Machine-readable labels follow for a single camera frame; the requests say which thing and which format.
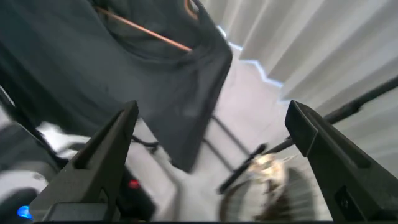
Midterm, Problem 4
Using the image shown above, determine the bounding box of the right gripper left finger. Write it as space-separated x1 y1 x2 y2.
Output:
29 100 140 222

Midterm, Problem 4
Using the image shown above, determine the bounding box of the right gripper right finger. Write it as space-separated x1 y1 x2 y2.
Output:
284 99 398 222

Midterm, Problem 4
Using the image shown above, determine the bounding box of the cream printed garment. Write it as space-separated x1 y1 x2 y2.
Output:
248 154 287 187

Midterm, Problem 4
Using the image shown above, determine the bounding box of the dark grey t-shirt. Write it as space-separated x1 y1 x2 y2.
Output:
0 0 233 174

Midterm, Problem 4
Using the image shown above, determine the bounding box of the pink clothes hanger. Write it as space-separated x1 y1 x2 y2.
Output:
95 0 200 53

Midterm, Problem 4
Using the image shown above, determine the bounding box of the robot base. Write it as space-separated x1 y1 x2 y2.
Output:
0 86 156 222

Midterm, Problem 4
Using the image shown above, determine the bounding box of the white laundry basket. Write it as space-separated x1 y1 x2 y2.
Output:
219 167 317 222

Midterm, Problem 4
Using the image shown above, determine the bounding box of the black clothes rack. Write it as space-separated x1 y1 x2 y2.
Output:
201 76 398 195

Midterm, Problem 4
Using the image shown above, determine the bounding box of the white curtain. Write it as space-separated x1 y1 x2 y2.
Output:
198 0 398 178

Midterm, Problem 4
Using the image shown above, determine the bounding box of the black cable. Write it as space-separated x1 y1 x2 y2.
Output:
131 136 160 154

